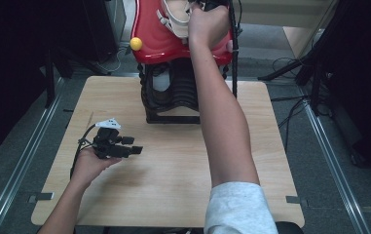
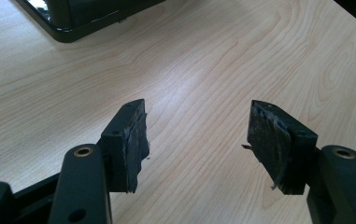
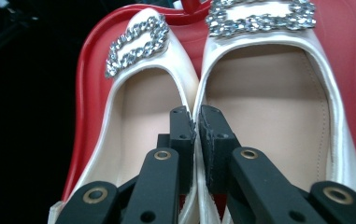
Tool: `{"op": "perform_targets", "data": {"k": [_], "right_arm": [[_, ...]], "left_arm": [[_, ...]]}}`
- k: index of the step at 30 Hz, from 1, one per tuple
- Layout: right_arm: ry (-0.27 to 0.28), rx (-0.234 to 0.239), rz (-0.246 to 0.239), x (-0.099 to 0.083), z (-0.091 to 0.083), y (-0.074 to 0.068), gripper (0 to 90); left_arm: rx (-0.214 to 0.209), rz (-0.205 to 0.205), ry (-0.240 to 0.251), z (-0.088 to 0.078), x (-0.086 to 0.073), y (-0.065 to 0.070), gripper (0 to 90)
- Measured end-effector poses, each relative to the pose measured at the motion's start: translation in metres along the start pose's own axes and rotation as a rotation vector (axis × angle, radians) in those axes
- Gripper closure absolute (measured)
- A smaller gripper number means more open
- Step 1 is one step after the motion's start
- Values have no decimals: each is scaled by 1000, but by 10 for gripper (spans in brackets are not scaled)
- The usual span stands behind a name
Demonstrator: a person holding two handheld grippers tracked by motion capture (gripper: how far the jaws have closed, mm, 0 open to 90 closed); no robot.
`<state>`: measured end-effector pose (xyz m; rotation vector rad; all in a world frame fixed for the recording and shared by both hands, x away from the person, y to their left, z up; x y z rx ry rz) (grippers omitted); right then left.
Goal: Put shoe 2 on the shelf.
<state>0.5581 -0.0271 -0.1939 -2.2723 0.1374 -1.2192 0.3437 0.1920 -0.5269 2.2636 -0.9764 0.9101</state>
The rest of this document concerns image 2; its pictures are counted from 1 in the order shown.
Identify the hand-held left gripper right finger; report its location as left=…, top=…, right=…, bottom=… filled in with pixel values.
left=242, top=99, right=319, bottom=196

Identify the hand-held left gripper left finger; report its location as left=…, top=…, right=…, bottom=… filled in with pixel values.
left=100, top=98, right=150, bottom=194

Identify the red and black shoe rack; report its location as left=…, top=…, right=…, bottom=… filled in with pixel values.
left=15, top=0, right=167, bottom=44

